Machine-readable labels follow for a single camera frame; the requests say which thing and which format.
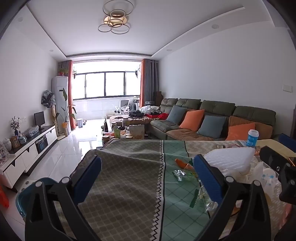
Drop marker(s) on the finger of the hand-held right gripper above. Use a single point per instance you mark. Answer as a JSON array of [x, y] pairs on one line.
[[289, 142], [272, 158]]

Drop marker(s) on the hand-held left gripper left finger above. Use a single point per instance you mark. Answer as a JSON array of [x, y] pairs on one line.
[[86, 180]]

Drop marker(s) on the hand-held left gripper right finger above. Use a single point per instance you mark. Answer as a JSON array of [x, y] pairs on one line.
[[208, 183]]

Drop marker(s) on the white foam net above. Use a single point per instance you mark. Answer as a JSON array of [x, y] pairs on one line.
[[229, 157]]

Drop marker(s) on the orange peel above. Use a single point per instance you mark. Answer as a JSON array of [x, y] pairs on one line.
[[181, 163]]

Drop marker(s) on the teal trash bin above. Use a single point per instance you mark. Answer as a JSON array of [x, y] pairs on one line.
[[23, 201]]

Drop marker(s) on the clear green wrapper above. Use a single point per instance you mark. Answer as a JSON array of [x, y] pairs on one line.
[[203, 199]]

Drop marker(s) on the blue canister white lid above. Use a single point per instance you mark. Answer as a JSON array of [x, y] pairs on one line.
[[252, 139]]

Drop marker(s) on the silver foil wrapper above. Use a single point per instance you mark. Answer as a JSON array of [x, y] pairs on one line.
[[179, 175]]

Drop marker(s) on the small printed card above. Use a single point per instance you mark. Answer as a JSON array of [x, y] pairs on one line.
[[220, 146]]

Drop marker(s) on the orange cushion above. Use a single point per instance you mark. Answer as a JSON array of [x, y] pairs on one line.
[[192, 120], [239, 132]]

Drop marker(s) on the patterned tablecloth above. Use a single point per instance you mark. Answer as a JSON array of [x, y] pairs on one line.
[[129, 173]]

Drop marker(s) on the blue-grey cushion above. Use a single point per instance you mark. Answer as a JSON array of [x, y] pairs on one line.
[[211, 127], [175, 114]]

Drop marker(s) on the green cup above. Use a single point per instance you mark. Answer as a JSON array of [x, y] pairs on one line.
[[117, 134]]

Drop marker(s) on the cluttered coffee table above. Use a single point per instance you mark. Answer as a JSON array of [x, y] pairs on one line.
[[122, 136]]

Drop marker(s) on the small white waste bin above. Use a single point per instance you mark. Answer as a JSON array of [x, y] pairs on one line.
[[79, 123]]

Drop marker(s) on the white black TV cabinet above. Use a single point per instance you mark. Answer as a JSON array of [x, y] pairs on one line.
[[27, 150]]

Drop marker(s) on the tall leafy potted plant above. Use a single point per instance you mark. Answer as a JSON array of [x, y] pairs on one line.
[[66, 115]]

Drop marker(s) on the brown paper bag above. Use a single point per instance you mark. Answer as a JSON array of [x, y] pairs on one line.
[[137, 132]]

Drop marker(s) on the clear plastic bag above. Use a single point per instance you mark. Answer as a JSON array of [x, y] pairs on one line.
[[34, 131]]

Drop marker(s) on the blue white ceramic jar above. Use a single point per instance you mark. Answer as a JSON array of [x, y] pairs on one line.
[[22, 139]]

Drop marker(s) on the green sofa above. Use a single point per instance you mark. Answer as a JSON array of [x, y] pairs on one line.
[[215, 106]]

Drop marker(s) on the black monitor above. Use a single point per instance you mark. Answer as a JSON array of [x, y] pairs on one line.
[[39, 118]]

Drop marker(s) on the white office chair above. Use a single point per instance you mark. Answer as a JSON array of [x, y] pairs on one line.
[[123, 107]]

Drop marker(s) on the red cloth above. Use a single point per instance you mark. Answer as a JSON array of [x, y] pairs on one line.
[[160, 115]]

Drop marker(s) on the black bag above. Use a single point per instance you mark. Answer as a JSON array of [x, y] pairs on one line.
[[136, 113]]

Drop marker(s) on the red plastic object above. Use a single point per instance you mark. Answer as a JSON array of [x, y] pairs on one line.
[[3, 197]]

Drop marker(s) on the wrapped ship model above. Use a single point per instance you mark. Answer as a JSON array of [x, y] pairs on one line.
[[3, 153]]

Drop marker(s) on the orange grey curtain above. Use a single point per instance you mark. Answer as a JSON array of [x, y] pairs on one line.
[[70, 92], [148, 83]]

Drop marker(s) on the vase with flowers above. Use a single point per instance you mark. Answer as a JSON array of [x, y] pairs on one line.
[[15, 126]]

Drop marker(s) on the cloth-covered standing fan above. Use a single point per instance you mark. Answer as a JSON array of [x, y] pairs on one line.
[[48, 98]]

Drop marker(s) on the white standing air conditioner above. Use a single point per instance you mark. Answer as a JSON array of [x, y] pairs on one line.
[[59, 92]]

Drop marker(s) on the white clothes pile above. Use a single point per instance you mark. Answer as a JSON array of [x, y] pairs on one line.
[[149, 109]]

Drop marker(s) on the brown wooden cabinet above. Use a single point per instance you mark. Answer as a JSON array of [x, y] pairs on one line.
[[158, 98]]

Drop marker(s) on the large window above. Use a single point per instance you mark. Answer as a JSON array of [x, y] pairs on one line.
[[106, 84]]

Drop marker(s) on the small potted plant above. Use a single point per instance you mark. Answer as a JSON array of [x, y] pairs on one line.
[[62, 71]]

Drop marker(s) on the wall switch plate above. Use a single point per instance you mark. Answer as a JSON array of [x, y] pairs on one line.
[[287, 88]]

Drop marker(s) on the picture frame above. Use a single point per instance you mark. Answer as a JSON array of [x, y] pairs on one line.
[[15, 141]]

